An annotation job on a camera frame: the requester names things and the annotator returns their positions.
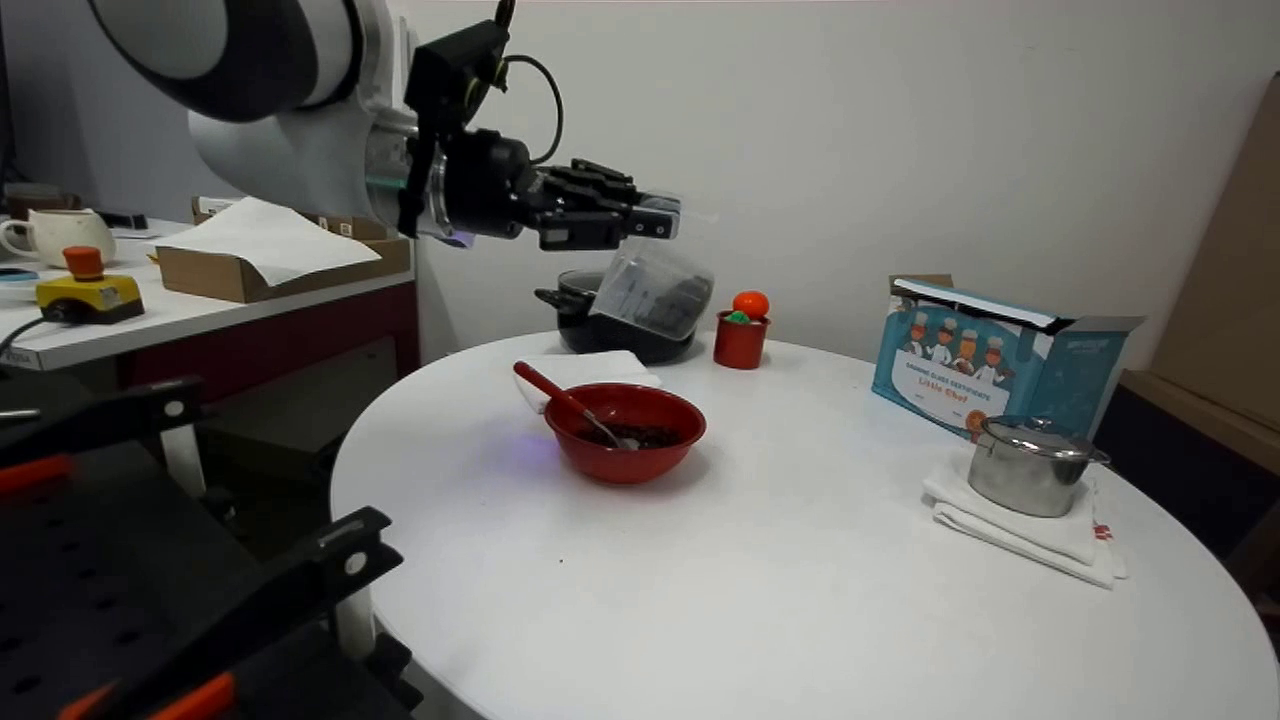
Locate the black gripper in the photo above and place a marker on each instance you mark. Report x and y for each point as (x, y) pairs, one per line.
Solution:
(490, 184)

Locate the black cooking pot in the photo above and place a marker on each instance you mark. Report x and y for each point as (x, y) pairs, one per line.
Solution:
(585, 331)

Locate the small steel pot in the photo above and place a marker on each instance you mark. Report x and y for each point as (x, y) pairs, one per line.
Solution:
(1021, 472)

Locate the red plastic bowl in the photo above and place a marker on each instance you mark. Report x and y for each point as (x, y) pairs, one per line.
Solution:
(593, 454)

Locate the white cloth with red tag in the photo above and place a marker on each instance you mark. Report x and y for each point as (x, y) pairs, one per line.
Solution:
(1054, 543)

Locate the orange toy ball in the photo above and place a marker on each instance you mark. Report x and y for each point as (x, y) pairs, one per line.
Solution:
(753, 305)

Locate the black orange metal stand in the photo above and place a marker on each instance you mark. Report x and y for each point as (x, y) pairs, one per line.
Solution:
(120, 572)

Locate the yellow emergency stop button box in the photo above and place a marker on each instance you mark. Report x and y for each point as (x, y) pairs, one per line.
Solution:
(91, 296)

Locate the blue printed cardboard box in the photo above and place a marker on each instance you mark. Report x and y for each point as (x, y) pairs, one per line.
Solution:
(975, 366)

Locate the large brown cardboard panel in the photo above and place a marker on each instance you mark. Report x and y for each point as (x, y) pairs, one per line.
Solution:
(1233, 293)

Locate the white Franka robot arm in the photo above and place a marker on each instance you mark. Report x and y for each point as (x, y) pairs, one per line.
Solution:
(267, 95)

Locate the black pot lid with knob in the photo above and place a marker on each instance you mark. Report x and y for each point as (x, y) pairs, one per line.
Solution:
(580, 282)

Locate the small red cup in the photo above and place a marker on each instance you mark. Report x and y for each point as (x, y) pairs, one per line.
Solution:
(739, 345)

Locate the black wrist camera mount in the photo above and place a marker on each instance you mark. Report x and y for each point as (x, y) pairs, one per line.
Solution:
(455, 74)

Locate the flat brown cardboard tray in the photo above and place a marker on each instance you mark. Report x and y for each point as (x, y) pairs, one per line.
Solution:
(213, 275)

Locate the white ceramic mug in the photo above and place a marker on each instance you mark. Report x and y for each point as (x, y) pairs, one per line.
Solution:
(66, 234)

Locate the white desk with red front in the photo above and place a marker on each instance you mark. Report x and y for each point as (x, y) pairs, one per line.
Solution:
(184, 321)

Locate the clear plastic measuring jug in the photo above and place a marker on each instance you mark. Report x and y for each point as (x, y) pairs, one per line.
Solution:
(655, 293)

